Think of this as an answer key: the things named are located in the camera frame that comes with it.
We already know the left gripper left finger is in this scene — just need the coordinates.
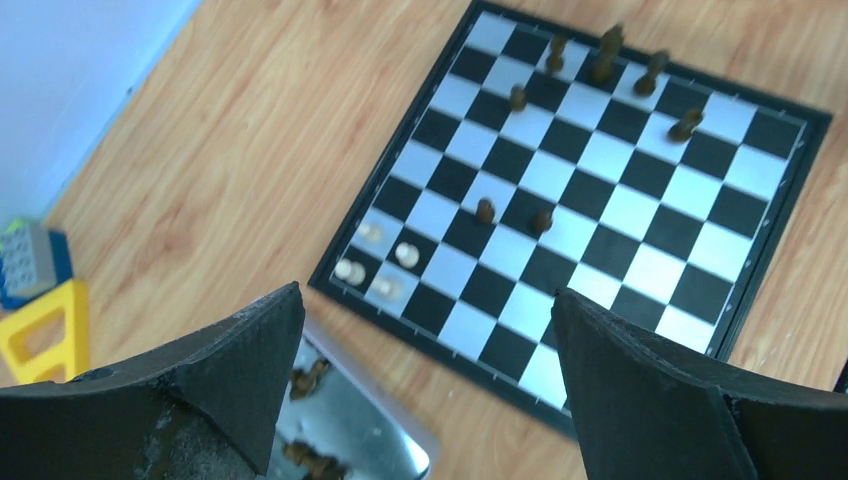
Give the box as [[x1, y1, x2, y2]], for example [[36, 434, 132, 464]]
[[1, 282, 305, 479]]

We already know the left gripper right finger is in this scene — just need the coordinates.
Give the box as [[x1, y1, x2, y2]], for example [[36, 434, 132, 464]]
[[551, 288, 847, 479]]

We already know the tin box with dark pieces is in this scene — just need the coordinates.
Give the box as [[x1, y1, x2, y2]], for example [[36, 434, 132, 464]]
[[266, 319, 441, 479]]

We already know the black silver chess board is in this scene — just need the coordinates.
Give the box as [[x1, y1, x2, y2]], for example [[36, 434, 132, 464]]
[[309, 1, 832, 434]]

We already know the yellow toy saw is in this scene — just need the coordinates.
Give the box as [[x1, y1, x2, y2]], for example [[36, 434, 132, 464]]
[[1, 279, 90, 384]]

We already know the blue green toy block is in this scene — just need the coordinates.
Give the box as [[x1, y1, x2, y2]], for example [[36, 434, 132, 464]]
[[1, 218, 74, 311]]

